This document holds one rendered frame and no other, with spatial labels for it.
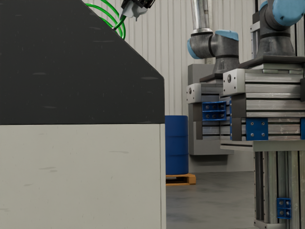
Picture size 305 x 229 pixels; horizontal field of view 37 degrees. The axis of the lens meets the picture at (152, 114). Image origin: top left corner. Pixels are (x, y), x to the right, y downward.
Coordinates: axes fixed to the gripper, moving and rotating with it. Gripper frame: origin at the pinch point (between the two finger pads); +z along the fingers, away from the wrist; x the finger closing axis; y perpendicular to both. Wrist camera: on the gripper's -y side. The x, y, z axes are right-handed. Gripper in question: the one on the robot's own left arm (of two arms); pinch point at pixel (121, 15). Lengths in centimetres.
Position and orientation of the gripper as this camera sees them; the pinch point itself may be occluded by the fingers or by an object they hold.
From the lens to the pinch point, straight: 184.3
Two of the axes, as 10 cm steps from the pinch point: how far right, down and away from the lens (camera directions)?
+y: 7.2, 6.6, -2.3
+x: 4.5, -1.9, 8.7
